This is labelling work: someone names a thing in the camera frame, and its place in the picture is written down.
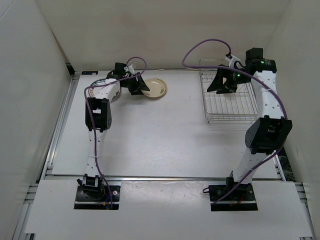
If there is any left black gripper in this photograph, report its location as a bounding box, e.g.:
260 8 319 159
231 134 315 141
123 72 150 96

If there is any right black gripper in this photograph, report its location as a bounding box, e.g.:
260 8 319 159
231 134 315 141
207 64 251 95

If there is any cream floral plate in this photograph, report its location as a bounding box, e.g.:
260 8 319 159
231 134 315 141
141 78 168 99

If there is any blue rimmed white plate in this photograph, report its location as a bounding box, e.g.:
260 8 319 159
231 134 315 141
90 78 121 101

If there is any orange sun pattern plate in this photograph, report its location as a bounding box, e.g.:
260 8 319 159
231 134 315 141
88 86 95 98

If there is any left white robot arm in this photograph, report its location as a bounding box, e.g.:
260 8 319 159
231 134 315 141
77 62 150 205

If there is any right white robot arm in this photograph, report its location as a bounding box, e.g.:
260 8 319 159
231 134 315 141
207 47 293 200

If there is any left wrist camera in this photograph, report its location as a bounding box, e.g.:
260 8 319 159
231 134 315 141
127 64 136 75

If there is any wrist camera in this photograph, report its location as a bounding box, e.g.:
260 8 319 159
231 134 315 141
127 64 136 75
225 53 240 68

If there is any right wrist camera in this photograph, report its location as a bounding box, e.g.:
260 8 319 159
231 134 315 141
225 53 240 68

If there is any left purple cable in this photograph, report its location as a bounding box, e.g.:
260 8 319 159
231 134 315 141
84 56 147 210

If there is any wire dish rack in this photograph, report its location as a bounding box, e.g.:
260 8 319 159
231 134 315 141
199 68 258 125

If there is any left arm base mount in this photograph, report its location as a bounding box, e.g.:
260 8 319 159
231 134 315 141
73 177 121 210

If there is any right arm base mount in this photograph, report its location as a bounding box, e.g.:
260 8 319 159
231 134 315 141
202 177 258 212

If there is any aluminium front rail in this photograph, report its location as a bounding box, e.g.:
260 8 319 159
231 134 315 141
42 175 281 181

